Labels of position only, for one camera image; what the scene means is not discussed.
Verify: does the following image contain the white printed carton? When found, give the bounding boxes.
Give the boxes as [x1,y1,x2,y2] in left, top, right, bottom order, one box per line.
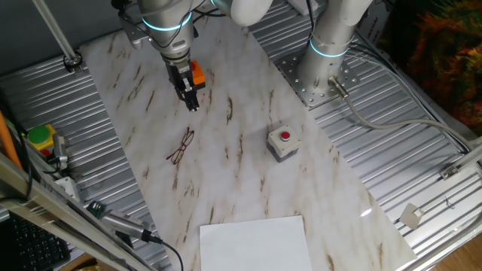
[355,5,392,48]

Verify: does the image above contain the black keyboard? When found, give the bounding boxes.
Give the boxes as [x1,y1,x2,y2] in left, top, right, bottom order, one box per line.
[0,214,72,271]

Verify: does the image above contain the yellow box green button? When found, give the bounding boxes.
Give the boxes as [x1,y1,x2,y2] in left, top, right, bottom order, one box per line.
[27,123,57,157]

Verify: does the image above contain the small white adhesive mount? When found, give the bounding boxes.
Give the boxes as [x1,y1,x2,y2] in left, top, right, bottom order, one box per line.
[398,202,426,230]

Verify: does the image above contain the aluminium corner bracket rail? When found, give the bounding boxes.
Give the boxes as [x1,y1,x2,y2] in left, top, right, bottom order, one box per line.
[439,145,482,181]

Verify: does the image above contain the dark red framed glasses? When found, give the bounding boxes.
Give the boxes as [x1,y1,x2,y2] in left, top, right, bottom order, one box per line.
[166,126,196,166]

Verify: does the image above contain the marble patterned board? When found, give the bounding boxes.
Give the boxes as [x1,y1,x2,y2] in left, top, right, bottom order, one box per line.
[79,0,418,271]

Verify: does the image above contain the black cable of ribbed camera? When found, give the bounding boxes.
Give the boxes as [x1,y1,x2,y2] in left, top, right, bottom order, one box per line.
[157,239,185,271]

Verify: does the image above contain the white paper sheet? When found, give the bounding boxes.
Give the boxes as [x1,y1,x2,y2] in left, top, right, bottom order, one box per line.
[199,215,313,271]

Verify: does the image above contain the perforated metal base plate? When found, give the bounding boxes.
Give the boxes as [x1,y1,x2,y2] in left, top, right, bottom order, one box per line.
[274,48,361,110]

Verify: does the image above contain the colourful patterned cloth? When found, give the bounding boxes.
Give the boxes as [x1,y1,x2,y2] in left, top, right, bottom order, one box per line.
[376,0,482,136]

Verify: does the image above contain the orange box red mushroom button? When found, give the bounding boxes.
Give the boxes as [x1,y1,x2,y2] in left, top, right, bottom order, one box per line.
[190,59,207,91]

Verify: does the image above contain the grey box small red button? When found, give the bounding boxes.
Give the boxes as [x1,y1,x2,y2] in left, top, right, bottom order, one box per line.
[266,123,302,163]

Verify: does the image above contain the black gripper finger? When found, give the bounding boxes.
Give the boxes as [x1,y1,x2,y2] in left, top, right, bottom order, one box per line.
[188,87,200,113]
[179,90,194,112]

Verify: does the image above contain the silver ribbed camera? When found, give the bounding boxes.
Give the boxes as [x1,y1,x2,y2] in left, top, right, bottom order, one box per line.
[99,209,163,244]

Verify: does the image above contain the thick grey base cable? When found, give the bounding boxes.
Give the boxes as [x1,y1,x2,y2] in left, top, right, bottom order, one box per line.
[326,75,476,151]

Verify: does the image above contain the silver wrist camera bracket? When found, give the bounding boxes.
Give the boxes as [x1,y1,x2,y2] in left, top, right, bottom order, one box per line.
[119,14,151,48]

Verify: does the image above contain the aluminium profile beam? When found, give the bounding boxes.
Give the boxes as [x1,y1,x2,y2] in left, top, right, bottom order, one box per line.
[0,152,155,271]

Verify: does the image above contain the orange pole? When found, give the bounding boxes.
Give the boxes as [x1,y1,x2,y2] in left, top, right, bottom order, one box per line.
[0,111,23,169]

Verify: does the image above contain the aluminium frame post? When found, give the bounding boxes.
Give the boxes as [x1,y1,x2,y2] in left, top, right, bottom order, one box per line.
[32,0,84,75]

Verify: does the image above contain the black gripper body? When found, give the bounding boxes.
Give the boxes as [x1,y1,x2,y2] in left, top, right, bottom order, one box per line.
[165,56,197,99]

